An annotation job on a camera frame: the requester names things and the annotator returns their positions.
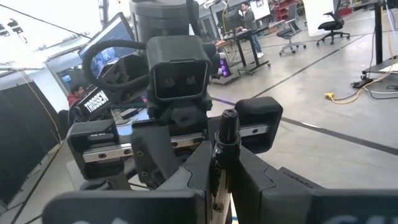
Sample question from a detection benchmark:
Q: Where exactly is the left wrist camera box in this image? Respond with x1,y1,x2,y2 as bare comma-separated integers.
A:
145,34,213,105

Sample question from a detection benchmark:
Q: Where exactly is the yellow floor cable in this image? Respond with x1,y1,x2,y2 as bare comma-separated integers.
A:
324,58,398,106

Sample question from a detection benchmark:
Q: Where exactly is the computer tower purple light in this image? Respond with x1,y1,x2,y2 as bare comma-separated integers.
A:
217,52,233,79

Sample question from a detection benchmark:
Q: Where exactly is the black partition panel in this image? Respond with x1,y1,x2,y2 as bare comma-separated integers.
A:
0,80,63,205

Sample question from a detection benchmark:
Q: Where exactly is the black power strip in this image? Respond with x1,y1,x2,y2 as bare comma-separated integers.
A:
351,73,374,90

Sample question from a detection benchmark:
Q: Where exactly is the tilted blue-screen monitor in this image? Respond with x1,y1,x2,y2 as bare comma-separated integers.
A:
77,11,138,79

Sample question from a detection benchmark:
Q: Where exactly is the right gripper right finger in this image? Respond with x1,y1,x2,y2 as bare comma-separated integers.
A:
231,145,398,224

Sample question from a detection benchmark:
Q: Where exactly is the white board panel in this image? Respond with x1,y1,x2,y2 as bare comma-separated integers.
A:
302,0,336,37

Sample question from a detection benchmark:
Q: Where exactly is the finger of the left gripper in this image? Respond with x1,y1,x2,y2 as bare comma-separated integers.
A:
131,122,185,188
205,116,216,144

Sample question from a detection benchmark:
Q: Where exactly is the black vertical post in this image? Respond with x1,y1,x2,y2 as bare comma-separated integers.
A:
374,0,384,65

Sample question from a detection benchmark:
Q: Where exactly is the grey office chair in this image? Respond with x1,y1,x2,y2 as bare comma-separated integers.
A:
275,2,307,57

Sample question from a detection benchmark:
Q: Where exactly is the person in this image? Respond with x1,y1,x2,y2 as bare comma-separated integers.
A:
238,1,266,59
66,83,87,108

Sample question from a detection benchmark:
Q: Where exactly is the black office chair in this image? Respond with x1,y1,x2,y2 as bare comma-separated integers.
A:
316,0,351,47

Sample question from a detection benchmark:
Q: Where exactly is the black left camera cable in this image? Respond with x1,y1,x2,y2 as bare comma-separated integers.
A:
81,39,151,93

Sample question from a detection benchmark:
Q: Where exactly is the black standing desk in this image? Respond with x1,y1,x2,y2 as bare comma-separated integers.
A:
213,27,272,76

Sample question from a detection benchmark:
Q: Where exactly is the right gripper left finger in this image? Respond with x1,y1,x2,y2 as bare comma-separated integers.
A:
42,141,213,224

